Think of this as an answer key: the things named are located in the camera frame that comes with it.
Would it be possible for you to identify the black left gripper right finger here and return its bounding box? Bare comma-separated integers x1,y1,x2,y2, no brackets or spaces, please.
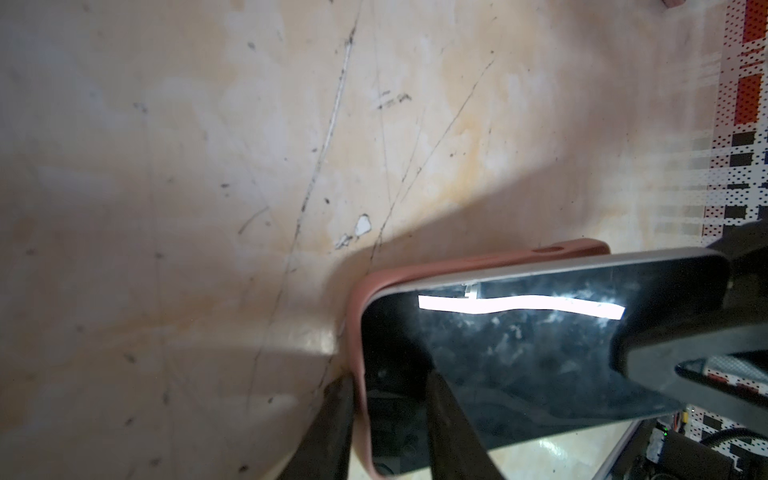
425,370,504,480

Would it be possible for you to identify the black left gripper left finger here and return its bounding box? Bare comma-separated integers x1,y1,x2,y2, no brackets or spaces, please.
291,374,355,479

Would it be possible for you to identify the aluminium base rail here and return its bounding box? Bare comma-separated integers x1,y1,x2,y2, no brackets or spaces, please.
590,413,768,480

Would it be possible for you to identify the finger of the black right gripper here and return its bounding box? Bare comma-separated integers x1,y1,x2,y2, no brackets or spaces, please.
707,220,768,281
612,311,767,436

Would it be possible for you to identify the pink phone case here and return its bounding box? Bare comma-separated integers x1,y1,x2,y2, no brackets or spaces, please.
345,238,611,479

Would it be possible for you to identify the black phone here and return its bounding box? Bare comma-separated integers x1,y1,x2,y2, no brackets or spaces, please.
361,248,731,477

